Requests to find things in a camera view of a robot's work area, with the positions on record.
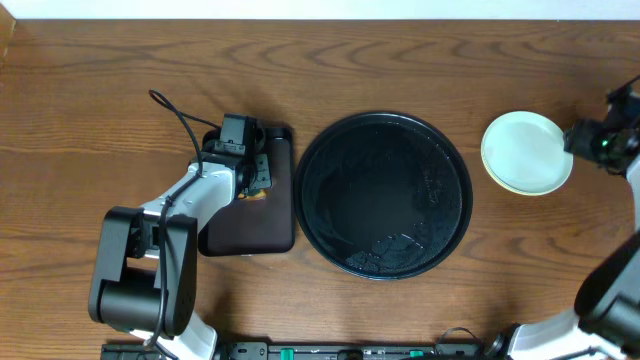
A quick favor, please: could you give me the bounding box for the yellow plate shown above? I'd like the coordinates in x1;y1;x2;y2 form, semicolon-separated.
480;151;557;197

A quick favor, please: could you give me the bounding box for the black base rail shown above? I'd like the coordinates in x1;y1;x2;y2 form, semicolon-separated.
99;327;501;360

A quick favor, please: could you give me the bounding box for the yellow green scrub sponge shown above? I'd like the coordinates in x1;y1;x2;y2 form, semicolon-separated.
237;189;267;201

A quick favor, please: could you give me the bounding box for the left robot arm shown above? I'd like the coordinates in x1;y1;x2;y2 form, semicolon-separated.
88;153;271;359

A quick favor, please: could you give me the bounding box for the mint green plate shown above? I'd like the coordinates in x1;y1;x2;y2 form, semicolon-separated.
481;111;573;191

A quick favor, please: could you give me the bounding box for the black round tray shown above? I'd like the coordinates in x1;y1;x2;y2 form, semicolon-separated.
293;111;473;280

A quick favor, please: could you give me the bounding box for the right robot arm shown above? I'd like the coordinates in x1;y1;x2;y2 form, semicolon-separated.
486;116;639;359

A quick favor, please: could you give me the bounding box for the black rectangular tray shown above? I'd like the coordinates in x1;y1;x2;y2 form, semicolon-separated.
198;127;295;257

